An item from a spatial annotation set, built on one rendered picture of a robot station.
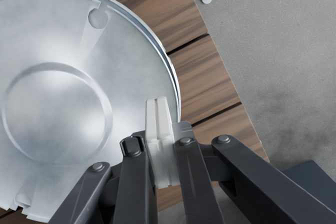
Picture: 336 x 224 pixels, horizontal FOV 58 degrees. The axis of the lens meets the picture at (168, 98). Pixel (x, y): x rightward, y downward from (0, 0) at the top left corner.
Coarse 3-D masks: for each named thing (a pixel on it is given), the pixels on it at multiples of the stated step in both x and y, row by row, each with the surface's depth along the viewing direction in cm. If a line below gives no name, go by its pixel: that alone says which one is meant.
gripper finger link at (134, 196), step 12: (120, 144) 15; (132, 144) 15; (132, 156) 15; (144, 156) 15; (132, 168) 14; (144, 168) 14; (120, 180) 13; (132, 180) 13; (144, 180) 13; (120, 192) 12; (132, 192) 12; (144, 192) 12; (120, 204) 12; (132, 204) 11; (144, 204) 11; (156, 204) 15; (120, 216) 11; (132, 216) 11; (144, 216) 11; (156, 216) 14
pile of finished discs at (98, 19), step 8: (104, 0) 33; (112, 0) 33; (96, 8) 34; (104, 8) 34; (120, 8) 34; (88, 16) 34; (96, 16) 34; (104, 16) 34; (128, 16) 34; (136, 16) 34; (96, 24) 34; (104, 24) 34; (136, 24) 34; (144, 24) 34; (144, 32) 34; (152, 32) 34; (152, 40) 34; (160, 48) 35; (168, 64) 35; (176, 80) 36; (176, 88) 35; (16, 200) 40; (24, 200) 40
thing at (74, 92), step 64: (0, 0) 33; (64, 0) 33; (0, 64) 34; (64, 64) 34; (128, 64) 34; (0, 128) 36; (64, 128) 36; (128, 128) 36; (0, 192) 39; (64, 192) 39
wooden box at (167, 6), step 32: (128, 0) 34; (160, 0) 34; (192, 0) 34; (160, 32) 35; (192, 32) 35; (192, 64) 36; (192, 96) 37; (224, 96) 37; (192, 128) 38; (224, 128) 38; (160, 192) 41
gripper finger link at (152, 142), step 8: (152, 104) 21; (152, 112) 19; (152, 120) 18; (152, 128) 17; (152, 136) 16; (152, 144) 16; (152, 152) 16; (160, 152) 16; (152, 160) 16; (160, 160) 16; (152, 168) 16; (160, 168) 16; (160, 176) 16; (160, 184) 16; (168, 184) 16
